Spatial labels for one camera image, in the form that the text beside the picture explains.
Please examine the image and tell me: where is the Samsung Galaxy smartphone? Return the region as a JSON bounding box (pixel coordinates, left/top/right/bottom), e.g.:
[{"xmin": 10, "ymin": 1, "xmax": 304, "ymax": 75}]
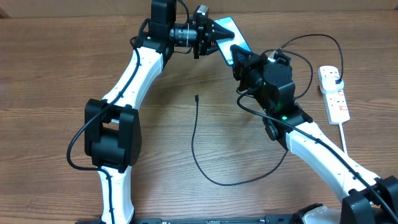
[{"xmin": 215, "ymin": 17, "xmax": 251, "ymax": 67}]

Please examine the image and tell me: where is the black charger cable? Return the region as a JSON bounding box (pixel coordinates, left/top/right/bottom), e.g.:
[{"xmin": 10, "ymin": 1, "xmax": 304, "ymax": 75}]
[{"xmin": 191, "ymin": 34, "xmax": 345, "ymax": 187}]

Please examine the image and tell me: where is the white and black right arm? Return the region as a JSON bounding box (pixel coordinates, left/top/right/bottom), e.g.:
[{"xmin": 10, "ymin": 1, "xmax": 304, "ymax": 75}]
[{"xmin": 231, "ymin": 45, "xmax": 397, "ymax": 224}]

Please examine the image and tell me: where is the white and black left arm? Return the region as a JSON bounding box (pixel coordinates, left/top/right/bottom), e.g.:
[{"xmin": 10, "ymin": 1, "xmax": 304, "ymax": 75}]
[{"xmin": 83, "ymin": 1, "xmax": 234, "ymax": 223}]

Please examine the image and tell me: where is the white charger plug adapter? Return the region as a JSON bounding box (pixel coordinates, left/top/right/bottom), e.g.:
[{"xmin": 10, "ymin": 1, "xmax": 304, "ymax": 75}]
[{"xmin": 320, "ymin": 77, "xmax": 345, "ymax": 94}]

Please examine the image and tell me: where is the white power strip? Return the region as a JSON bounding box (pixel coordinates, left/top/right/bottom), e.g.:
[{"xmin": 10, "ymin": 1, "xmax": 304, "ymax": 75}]
[{"xmin": 318, "ymin": 65, "xmax": 350, "ymax": 124}]

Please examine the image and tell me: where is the white power strip cord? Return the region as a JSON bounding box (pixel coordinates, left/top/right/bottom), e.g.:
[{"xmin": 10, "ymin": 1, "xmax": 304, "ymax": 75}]
[{"xmin": 338, "ymin": 123, "xmax": 349, "ymax": 156}]

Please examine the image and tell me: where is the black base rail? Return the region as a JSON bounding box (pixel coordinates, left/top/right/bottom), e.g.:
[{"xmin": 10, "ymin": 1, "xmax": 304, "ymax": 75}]
[{"xmin": 127, "ymin": 214, "xmax": 304, "ymax": 224}]

